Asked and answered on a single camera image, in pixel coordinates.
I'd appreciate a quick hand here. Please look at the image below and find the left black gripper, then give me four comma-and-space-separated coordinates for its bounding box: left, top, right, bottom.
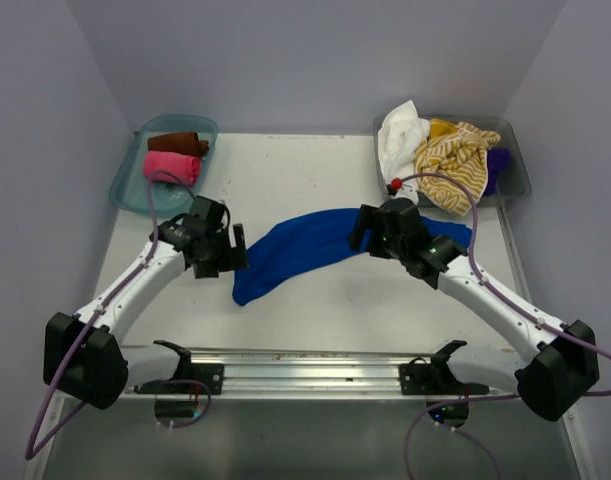
194, 223, 249, 278

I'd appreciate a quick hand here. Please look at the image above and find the blue towel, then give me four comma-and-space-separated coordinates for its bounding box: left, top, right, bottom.
232, 207, 476, 306

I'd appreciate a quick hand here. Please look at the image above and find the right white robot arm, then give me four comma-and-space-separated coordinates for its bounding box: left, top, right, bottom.
348, 198, 599, 421

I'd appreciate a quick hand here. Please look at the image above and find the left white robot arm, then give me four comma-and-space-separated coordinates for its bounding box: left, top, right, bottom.
43, 196, 249, 409

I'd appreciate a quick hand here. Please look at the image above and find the pink rolled towel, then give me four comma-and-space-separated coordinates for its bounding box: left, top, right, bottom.
143, 151, 201, 186

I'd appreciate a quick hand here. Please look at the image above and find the yellow white striped towel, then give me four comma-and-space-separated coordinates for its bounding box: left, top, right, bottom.
414, 122, 501, 217

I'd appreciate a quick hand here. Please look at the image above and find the teal plastic tray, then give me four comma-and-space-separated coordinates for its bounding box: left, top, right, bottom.
109, 114, 219, 218

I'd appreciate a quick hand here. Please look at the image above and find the mustard yellow towel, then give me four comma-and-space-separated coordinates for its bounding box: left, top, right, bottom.
429, 118, 457, 140

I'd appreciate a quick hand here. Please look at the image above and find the brown rolled towel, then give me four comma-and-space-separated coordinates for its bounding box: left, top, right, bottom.
147, 131, 210, 158

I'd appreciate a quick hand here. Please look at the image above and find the purple towel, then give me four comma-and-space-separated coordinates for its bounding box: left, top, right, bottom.
482, 147, 511, 197

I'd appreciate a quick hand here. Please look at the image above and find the grey plastic bin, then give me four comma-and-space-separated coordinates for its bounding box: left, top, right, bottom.
372, 114, 532, 208

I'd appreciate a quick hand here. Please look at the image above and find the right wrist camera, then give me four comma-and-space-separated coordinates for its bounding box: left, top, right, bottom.
386, 178, 419, 204

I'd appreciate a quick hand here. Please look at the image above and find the aluminium mounting rail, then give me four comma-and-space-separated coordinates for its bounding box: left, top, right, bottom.
49, 349, 571, 401

